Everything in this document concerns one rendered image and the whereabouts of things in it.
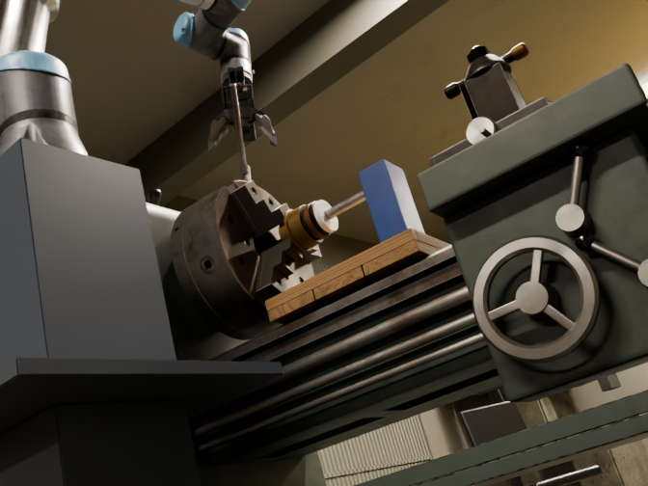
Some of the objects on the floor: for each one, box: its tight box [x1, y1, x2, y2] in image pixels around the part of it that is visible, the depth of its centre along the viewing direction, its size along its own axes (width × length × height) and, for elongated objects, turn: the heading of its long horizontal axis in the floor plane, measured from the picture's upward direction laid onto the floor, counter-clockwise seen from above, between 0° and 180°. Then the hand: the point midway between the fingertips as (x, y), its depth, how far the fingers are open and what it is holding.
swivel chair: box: [459, 401, 602, 486], centre depth 373 cm, size 60×60×94 cm
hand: (243, 151), depth 164 cm, fingers open, 14 cm apart
